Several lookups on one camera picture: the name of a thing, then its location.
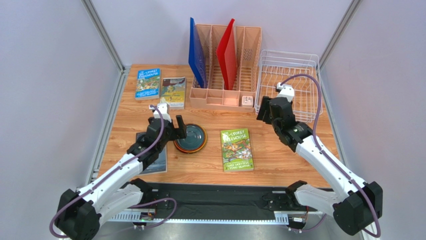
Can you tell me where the dark grey plate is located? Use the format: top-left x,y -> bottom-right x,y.
174,123 -> 207,152

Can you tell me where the orange plate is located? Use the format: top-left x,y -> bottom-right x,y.
174,126 -> 208,155

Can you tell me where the white wire dish rack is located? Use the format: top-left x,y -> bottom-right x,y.
254,49 -> 321,123

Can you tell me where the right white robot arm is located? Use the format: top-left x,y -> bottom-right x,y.
257,96 -> 383,238

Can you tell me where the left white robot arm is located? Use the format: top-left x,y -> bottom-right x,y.
49,113 -> 187,240

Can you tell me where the small white pink box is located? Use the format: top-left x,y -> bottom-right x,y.
241,95 -> 254,108

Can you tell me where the Nineteen Eighty-Four book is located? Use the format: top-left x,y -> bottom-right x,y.
139,146 -> 168,176

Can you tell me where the green treehouse book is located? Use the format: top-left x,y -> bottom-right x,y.
220,128 -> 255,172

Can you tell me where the yellow grey paperback book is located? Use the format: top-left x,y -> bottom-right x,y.
160,77 -> 187,110

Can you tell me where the pink plastic file organizer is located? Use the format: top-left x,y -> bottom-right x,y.
189,24 -> 262,113

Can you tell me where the blue treehouse book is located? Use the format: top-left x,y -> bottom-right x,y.
134,68 -> 161,101

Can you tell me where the red plastic folder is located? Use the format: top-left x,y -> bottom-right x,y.
216,18 -> 238,90

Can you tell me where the blue plastic folder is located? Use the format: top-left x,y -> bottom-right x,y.
188,17 -> 208,89

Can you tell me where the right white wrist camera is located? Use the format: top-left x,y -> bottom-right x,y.
275,82 -> 295,103

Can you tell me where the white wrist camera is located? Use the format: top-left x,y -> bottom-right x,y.
152,103 -> 172,123
275,82 -> 295,103

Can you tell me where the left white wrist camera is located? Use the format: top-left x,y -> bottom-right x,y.
152,103 -> 172,123

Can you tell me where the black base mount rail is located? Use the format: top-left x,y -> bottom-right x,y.
120,181 -> 329,221

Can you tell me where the aluminium frame rail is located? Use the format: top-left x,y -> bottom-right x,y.
68,191 -> 372,227

